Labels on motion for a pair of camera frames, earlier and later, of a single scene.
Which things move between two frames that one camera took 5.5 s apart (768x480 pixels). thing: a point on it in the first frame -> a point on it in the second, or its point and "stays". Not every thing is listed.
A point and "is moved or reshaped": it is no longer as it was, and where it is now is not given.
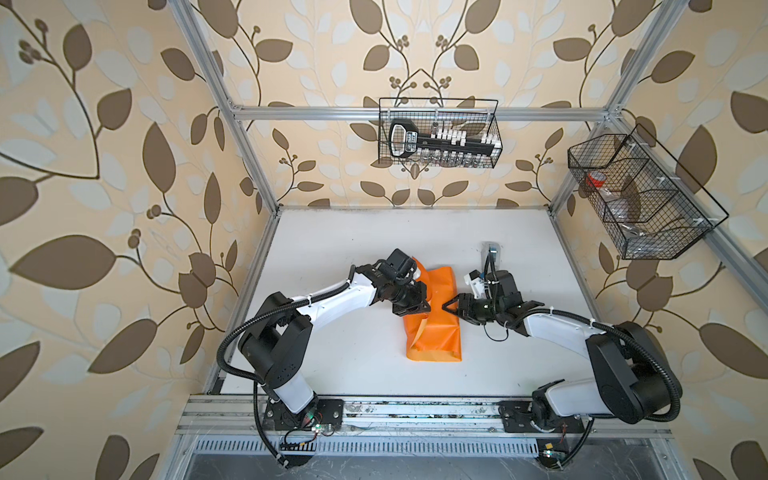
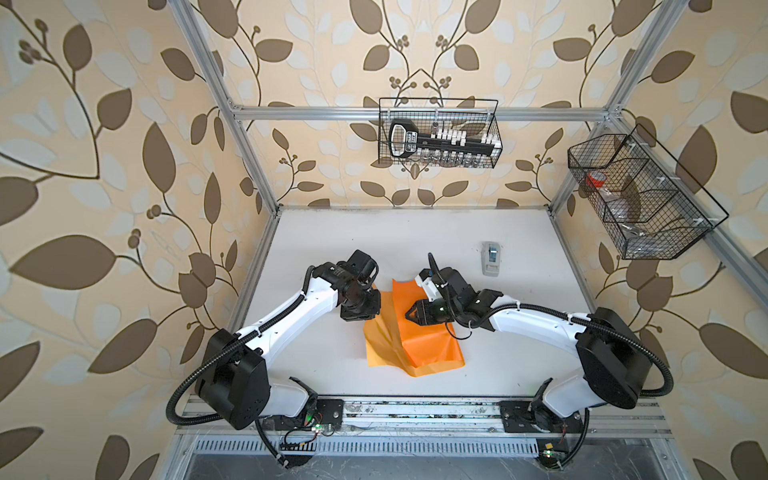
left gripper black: [421, 301] -> [372, 312]
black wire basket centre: [439, 131] stays
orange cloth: [434, 335] is moved or reshaped
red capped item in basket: [596, 178] stays
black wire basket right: [651, 207] stays
